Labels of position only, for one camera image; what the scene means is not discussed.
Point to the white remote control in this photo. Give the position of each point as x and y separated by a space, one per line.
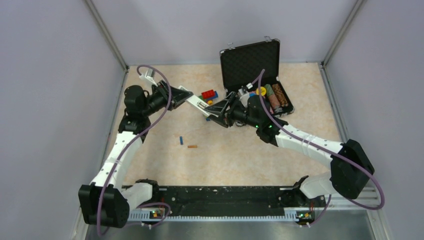
195 102

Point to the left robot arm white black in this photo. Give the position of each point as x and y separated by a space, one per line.
104 202

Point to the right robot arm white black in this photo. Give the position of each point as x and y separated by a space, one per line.
349 168

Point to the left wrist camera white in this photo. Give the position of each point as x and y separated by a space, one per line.
148 77

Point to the black poker chip case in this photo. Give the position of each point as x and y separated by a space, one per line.
242 64

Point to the brown orange chip stack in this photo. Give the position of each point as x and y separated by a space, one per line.
278 91

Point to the red blue brick truck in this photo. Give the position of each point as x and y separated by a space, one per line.
209 96

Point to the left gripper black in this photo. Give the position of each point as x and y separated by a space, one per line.
178 96

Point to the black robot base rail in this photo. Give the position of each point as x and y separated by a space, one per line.
229 204

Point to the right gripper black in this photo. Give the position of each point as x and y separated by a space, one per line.
220 109

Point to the yellow dealer button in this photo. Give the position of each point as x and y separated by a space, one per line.
261 91

